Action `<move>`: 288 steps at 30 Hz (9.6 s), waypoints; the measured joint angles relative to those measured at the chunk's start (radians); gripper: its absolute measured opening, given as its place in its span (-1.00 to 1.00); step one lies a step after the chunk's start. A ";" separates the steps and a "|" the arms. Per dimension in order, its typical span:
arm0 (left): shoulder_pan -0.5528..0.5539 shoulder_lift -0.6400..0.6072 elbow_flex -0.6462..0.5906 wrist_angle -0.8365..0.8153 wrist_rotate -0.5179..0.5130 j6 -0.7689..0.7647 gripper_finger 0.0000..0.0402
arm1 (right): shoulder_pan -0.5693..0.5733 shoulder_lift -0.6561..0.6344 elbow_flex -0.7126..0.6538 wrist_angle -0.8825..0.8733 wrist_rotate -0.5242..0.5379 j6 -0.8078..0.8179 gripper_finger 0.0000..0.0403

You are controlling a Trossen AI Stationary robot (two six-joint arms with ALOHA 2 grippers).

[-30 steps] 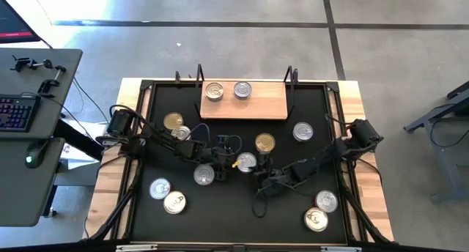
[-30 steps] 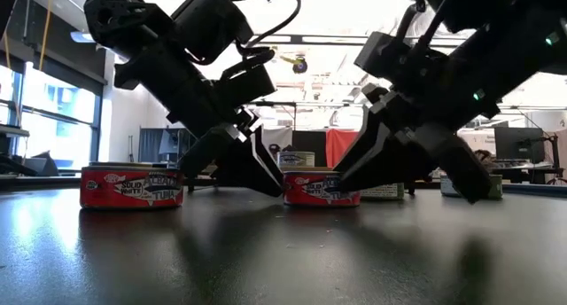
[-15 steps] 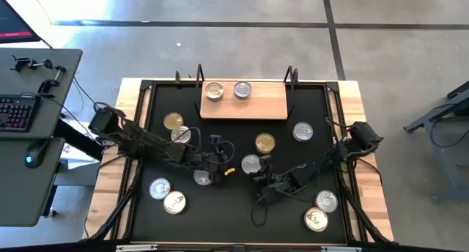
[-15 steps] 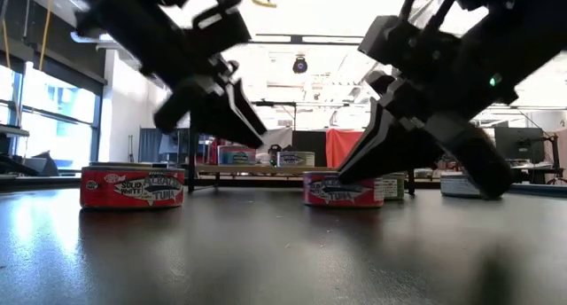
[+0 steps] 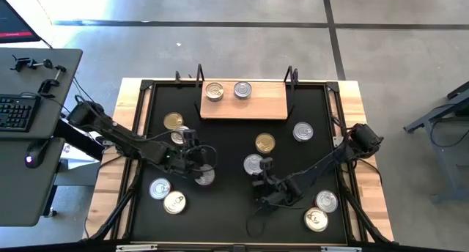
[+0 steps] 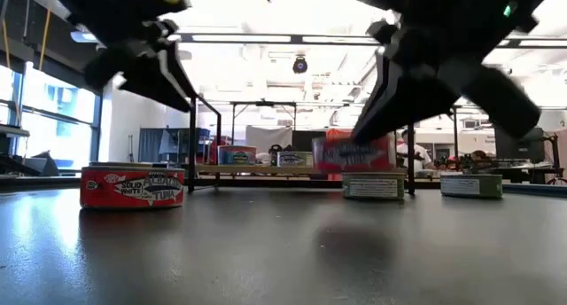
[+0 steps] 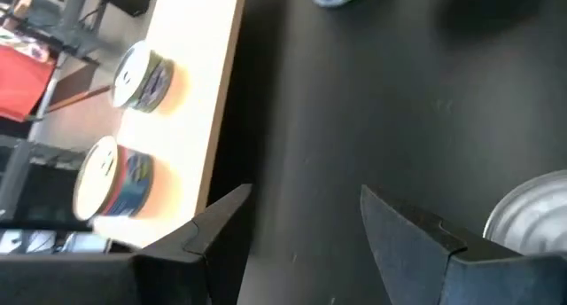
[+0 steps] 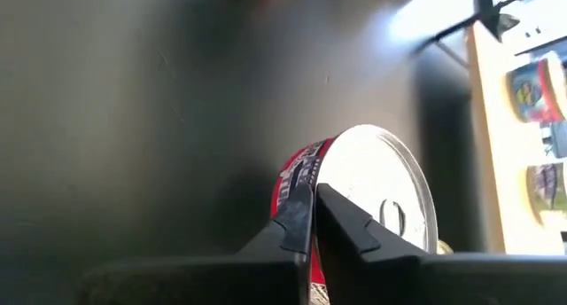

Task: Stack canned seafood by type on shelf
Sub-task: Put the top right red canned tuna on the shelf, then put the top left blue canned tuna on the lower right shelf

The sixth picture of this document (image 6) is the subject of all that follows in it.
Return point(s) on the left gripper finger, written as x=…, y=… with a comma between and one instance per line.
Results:
x=155, y=85
x=175, y=65

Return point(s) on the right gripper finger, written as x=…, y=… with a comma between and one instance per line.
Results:
x=407, y=101
x=377, y=83

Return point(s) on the red label tuna can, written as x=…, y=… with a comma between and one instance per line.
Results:
x=350, y=156
x=133, y=190

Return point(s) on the green label tuna can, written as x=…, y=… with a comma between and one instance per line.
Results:
x=471, y=186
x=373, y=187
x=294, y=159

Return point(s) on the ceiling light panel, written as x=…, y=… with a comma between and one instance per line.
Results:
x=84, y=36

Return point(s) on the person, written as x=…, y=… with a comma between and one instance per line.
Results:
x=423, y=156
x=275, y=150
x=479, y=154

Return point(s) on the blue grey curtain partition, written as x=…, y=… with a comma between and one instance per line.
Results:
x=153, y=145

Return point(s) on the orange hanging cloth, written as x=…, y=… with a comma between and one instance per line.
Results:
x=339, y=133

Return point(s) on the black background screen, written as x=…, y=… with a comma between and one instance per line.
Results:
x=308, y=140

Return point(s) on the large glass window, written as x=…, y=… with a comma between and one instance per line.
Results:
x=57, y=119

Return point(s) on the white hanging cloth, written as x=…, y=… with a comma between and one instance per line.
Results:
x=266, y=136

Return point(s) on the cluttered background table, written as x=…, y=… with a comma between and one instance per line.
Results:
x=509, y=167

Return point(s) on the black computer monitor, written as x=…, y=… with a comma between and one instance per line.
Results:
x=518, y=152

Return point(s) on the grey side desk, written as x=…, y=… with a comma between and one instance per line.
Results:
x=13, y=130

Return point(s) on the black table mat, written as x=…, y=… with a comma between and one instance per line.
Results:
x=283, y=260

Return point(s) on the black background rig frame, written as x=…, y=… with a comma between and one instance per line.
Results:
x=455, y=136
x=263, y=104

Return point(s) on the black metal shelf frame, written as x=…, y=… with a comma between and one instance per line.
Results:
x=191, y=154
x=411, y=181

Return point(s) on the black overhead camera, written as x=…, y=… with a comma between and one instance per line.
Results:
x=300, y=65

